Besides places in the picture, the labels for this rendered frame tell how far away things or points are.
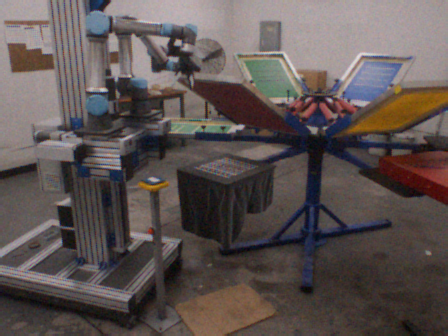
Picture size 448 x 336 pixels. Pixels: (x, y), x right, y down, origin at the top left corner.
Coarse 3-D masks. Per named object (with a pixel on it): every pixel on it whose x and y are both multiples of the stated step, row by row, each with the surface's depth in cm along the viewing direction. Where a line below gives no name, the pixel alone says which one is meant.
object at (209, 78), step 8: (200, 80) 252; (208, 80) 246; (216, 80) 241; (224, 80) 238; (232, 80) 234; (240, 80) 231; (248, 88) 234; (256, 88) 239; (200, 96) 287; (256, 96) 242; (264, 96) 246; (264, 104) 251; (272, 104) 254; (224, 112) 306; (272, 112) 261; (280, 112) 262; (264, 128) 309
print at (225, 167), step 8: (224, 160) 294; (232, 160) 294; (200, 168) 278; (208, 168) 278; (216, 168) 277; (224, 168) 277; (232, 168) 277; (240, 168) 277; (248, 168) 277; (224, 176) 263; (232, 176) 263
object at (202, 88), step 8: (184, 80) 264; (192, 88) 275; (200, 88) 268; (208, 88) 262; (208, 96) 280; (216, 96) 273; (224, 96) 266; (216, 104) 293; (224, 104) 285; (232, 104) 278; (232, 112) 298; (240, 112) 290; (240, 120) 312; (248, 120) 304; (256, 120) 294
